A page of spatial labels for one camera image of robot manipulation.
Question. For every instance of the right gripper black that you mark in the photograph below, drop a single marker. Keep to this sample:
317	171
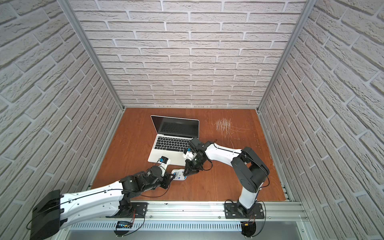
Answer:
191	163

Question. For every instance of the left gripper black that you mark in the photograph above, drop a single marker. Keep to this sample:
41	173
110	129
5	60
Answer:
166	180

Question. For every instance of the white wireless mouse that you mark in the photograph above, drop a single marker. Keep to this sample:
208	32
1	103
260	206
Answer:
178	174

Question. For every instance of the silver laptop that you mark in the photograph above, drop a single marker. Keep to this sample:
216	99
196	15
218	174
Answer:
173	137

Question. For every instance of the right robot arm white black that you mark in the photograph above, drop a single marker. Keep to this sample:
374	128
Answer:
251	171

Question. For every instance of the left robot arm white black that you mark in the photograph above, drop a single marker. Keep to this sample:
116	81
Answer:
57	211

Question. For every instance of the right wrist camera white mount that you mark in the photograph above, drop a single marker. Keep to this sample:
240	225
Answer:
189	154

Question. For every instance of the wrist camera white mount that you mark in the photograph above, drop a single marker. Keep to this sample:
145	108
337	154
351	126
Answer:
189	154
163	164

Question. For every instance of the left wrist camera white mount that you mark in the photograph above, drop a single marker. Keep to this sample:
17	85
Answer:
163	164

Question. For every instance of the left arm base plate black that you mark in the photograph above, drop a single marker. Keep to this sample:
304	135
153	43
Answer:
130	210

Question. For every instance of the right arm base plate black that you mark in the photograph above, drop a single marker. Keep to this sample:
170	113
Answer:
237	211

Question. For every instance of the left electronics board with wires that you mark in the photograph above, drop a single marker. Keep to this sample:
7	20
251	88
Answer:
123	228

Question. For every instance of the aluminium front rail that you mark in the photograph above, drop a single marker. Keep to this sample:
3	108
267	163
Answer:
196	211

